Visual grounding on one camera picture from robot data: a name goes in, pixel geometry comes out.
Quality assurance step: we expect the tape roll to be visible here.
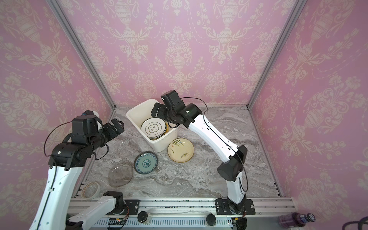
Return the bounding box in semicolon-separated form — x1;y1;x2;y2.
81;182;101;200

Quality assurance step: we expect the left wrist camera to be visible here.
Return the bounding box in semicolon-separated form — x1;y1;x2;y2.
82;110;99;117

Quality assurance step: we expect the white plate with clover emblem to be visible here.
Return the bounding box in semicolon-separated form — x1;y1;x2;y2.
140;117;168;140

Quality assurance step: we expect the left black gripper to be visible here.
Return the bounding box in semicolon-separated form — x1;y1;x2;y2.
89;117;125;151

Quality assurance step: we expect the clear glass plate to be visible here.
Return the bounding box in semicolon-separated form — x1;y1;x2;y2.
108;163;134;187

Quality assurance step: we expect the right black knob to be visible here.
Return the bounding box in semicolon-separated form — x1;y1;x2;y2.
205;213;217;227

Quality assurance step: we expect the left black knob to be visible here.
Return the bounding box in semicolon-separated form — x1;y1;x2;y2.
137;211;149;223

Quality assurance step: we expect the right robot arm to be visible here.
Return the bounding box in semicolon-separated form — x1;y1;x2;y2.
151;90;248;214

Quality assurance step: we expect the white plastic bin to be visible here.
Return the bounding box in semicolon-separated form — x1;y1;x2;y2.
126;99;179;152

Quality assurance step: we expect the purple plastic bottle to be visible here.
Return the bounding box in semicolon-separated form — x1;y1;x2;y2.
279;212;316;229

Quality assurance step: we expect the teal patterned small plate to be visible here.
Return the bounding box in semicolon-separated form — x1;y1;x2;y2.
134;151;158;174

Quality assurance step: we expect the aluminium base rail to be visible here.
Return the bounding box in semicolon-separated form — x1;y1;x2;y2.
61;197;297;230

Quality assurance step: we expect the black knob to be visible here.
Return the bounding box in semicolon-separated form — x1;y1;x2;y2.
205;213;217;227
137;211;149;223

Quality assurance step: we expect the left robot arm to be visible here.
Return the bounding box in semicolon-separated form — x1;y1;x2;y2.
30;110;127;230

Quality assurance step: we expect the cream plate with green leaves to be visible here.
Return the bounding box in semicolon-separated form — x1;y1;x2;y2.
167;138;195;163

